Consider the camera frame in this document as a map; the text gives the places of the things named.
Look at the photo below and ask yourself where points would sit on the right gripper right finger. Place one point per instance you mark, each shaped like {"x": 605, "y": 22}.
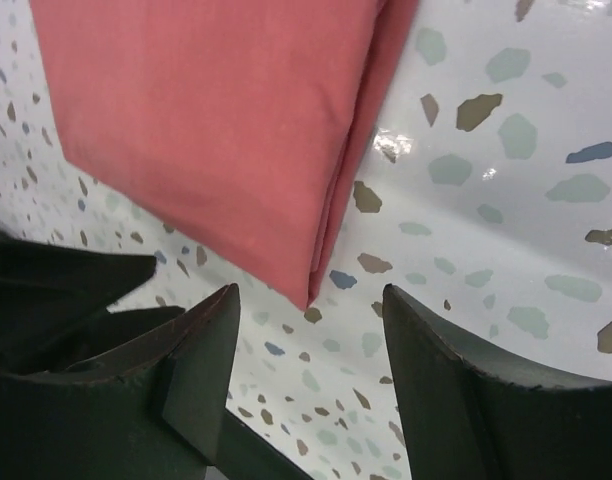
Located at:
{"x": 472, "y": 410}

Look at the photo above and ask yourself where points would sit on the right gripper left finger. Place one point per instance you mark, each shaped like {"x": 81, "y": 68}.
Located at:
{"x": 151, "y": 408}

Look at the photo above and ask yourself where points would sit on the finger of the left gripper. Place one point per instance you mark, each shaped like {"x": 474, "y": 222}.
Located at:
{"x": 39, "y": 281}
{"x": 101, "y": 334}

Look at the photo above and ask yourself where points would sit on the red t shirt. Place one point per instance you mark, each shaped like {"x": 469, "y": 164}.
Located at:
{"x": 239, "y": 123}

